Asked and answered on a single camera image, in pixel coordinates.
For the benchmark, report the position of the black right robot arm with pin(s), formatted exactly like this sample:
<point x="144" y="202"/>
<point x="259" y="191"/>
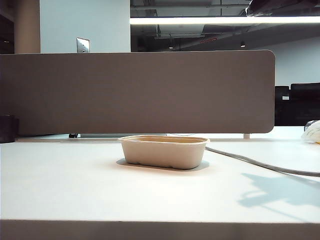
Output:
<point x="280" y="7"/>

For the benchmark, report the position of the beige paper lunch box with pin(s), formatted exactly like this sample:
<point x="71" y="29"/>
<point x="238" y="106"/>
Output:
<point x="162" y="155"/>

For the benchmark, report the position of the grey desk divider panel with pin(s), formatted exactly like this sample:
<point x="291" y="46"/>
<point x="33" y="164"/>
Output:
<point x="150" y="92"/>

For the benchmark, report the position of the white divider support foot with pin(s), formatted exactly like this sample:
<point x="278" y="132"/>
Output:
<point x="246" y="136"/>

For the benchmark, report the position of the black divider clamp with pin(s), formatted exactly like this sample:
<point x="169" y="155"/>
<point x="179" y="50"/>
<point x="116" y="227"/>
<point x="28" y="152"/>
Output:
<point x="73" y="135"/>

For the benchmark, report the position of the long ceiling light strip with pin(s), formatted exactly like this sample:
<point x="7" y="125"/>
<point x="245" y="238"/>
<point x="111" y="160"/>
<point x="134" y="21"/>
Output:
<point x="200" y="20"/>

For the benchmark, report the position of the small black ceiling spotlight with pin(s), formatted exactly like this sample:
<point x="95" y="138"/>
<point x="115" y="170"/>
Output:
<point x="242" y="45"/>

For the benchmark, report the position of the narrow black office chair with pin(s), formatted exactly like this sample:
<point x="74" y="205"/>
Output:
<point x="282" y="112"/>

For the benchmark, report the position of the wide black office chair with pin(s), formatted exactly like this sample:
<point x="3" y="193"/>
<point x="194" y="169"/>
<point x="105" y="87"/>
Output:
<point x="305" y="105"/>

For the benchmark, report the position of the black cylindrical object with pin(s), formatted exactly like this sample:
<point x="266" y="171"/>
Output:
<point x="8" y="130"/>

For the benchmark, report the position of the white plastic bag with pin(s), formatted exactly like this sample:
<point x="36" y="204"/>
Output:
<point x="312" y="133"/>

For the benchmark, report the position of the metal wall plate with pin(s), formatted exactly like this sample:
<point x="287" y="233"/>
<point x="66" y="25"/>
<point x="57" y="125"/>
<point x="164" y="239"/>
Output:
<point x="83" y="46"/>

